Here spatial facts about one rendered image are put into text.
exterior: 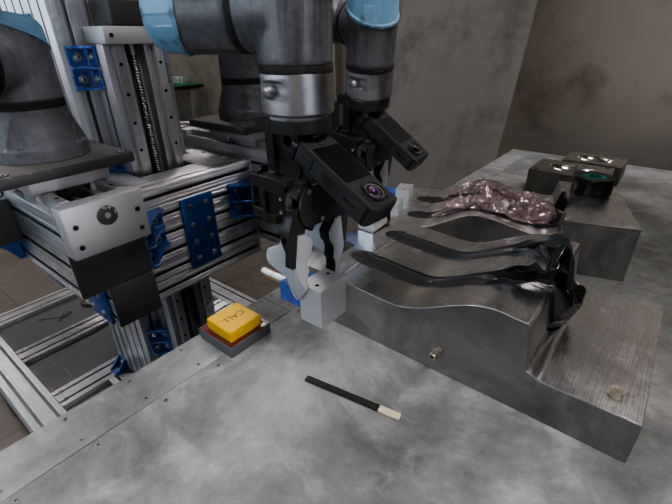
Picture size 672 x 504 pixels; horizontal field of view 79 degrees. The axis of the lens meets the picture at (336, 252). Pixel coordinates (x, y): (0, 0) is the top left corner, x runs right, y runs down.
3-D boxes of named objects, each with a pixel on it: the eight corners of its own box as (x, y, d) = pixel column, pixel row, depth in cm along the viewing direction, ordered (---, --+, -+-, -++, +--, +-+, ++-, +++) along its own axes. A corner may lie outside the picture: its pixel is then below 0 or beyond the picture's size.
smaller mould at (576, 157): (557, 177, 137) (562, 159, 134) (567, 168, 146) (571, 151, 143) (616, 186, 127) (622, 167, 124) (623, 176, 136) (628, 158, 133)
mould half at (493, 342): (298, 304, 73) (294, 236, 67) (379, 251, 91) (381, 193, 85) (625, 463, 45) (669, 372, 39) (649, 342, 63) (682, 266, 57)
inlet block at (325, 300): (252, 294, 58) (247, 261, 56) (277, 279, 61) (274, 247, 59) (322, 329, 51) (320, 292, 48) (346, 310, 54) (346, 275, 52)
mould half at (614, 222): (373, 242, 95) (375, 197, 90) (400, 204, 117) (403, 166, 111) (623, 281, 78) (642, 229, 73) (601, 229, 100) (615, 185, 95)
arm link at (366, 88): (403, 67, 65) (373, 79, 60) (400, 97, 68) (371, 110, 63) (364, 59, 68) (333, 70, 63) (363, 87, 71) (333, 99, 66)
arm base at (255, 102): (207, 117, 109) (201, 77, 105) (250, 110, 120) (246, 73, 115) (245, 123, 101) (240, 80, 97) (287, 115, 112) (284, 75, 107)
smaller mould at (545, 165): (524, 191, 125) (528, 168, 122) (538, 178, 135) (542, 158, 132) (598, 205, 114) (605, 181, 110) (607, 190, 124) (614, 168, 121)
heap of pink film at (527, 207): (428, 220, 91) (432, 186, 88) (441, 194, 106) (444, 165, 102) (557, 237, 83) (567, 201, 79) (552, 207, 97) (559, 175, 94)
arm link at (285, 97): (348, 71, 42) (292, 76, 36) (348, 117, 44) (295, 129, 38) (295, 68, 46) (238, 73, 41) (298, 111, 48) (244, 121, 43)
